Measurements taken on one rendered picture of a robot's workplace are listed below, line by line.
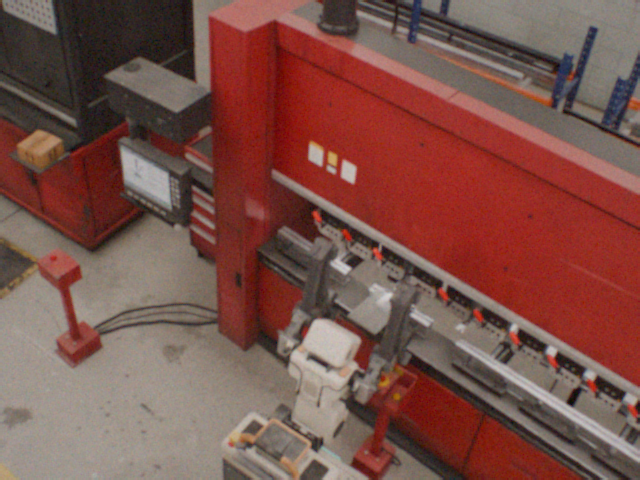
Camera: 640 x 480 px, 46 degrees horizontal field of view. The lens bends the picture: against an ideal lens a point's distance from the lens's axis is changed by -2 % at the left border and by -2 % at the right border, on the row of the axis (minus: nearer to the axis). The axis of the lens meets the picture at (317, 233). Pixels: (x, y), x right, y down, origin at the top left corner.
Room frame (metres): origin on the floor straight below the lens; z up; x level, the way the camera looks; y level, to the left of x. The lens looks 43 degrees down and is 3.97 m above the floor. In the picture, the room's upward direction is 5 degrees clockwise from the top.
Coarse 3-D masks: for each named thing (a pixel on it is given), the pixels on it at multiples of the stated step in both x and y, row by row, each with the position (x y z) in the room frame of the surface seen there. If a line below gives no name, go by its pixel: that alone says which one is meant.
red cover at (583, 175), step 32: (288, 32) 3.20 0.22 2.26; (320, 32) 3.15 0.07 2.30; (320, 64) 3.08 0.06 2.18; (352, 64) 2.97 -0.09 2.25; (384, 64) 2.92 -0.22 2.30; (384, 96) 2.86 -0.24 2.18; (416, 96) 2.76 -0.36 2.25; (448, 96) 2.71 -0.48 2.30; (448, 128) 2.66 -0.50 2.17; (480, 128) 2.57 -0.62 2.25; (512, 128) 2.52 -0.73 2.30; (512, 160) 2.47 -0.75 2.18; (544, 160) 2.40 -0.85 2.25; (576, 160) 2.34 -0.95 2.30; (576, 192) 2.30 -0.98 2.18; (608, 192) 2.24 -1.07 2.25
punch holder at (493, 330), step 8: (488, 312) 2.43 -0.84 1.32; (488, 320) 2.42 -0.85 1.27; (496, 320) 2.40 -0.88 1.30; (504, 320) 2.38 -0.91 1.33; (480, 328) 2.43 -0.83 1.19; (488, 328) 2.42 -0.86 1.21; (496, 328) 2.39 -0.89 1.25; (504, 328) 2.37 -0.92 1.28; (488, 336) 2.40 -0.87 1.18; (496, 336) 2.38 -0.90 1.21; (504, 336) 2.37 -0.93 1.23
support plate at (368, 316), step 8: (368, 296) 2.76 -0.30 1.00; (376, 296) 2.77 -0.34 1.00; (360, 304) 2.70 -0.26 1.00; (368, 304) 2.70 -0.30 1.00; (352, 312) 2.64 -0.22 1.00; (360, 312) 2.64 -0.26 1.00; (368, 312) 2.65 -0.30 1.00; (376, 312) 2.65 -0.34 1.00; (352, 320) 2.59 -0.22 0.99; (360, 320) 2.59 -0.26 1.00; (368, 320) 2.59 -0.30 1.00; (376, 320) 2.60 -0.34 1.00; (384, 320) 2.60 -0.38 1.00; (368, 328) 2.54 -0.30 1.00; (376, 328) 2.54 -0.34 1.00
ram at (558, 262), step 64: (320, 128) 3.08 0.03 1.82; (384, 128) 2.86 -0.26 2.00; (320, 192) 3.06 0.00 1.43; (384, 192) 2.83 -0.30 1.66; (448, 192) 2.64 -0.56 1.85; (512, 192) 2.47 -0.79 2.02; (448, 256) 2.59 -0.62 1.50; (512, 256) 2.42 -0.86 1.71; (576, 256) 2.26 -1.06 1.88; (512, 320) 2.36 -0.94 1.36; (576, 320) 2.20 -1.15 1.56
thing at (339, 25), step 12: (324, 0) 3.20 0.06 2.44; (336, 0) 3.15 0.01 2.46; (348, 0) 3.16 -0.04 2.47; (396, 0) 3.17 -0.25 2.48; (324, 12) 3.19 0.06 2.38; (336, 12) 3.15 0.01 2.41; (348, 12) 3.16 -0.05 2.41; (396, 12) 3.19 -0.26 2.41; (324, 24) 3.17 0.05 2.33; (336, 24) 3.15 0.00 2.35; (348, 24) 3.16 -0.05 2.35; (396, 24) 3.20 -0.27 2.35; (336, 36) 3.12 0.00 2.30
